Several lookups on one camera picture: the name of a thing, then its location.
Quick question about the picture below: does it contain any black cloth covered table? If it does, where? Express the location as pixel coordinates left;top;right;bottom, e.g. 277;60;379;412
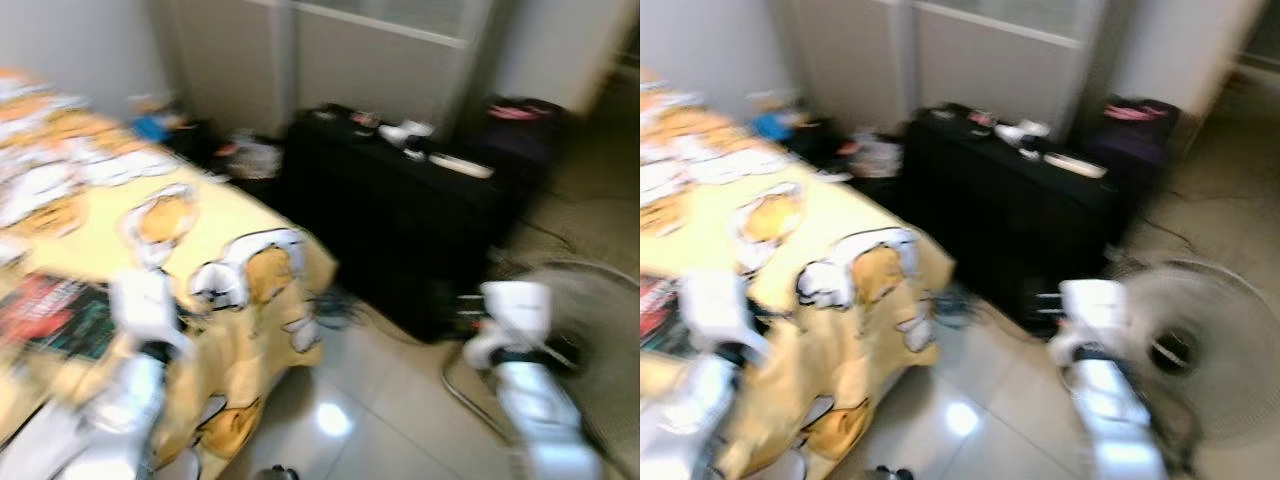
905;103;1151;336
283;103;531;343

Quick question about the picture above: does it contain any blue toy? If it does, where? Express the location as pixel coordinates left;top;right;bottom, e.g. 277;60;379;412
130;95;191;143
750;93;811;141

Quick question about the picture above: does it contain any dark purple bag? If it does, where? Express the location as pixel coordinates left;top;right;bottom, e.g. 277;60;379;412
1095;95;1181;183
480;95;571;191

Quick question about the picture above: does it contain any white red patterned bag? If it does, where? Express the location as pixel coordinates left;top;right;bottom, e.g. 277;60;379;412
850;130;906;179
225;132;284;181

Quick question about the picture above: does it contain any white standing fan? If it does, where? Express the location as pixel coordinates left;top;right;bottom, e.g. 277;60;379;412
440;258;641;480
1105;258;1280;453

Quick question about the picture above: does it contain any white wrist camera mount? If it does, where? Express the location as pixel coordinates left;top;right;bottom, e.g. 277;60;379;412
108;268;193;356
463;280;554;371
1048;278;1129;367
680;268;769;359

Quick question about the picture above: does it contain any white power strip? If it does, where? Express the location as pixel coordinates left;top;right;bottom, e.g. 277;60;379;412
1043;150;1109;179
428;152;495;180

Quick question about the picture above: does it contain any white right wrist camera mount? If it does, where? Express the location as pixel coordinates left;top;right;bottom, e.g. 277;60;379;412
1048;278;1129;367
463;280;554;371

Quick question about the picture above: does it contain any small white object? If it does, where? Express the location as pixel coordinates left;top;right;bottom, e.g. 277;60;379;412
378;120;436;151
995;120;1051;151

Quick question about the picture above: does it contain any book with red black cover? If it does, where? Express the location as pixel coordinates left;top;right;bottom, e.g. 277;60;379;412
640;275;691;356
0;272;116;361

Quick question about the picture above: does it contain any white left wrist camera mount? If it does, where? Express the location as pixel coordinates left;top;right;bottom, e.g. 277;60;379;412
108;268;193;356
680;268;769;359

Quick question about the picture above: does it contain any yellow cartoon print blanket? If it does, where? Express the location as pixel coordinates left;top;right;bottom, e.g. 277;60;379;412
640;68;956;480
0;68;339;480

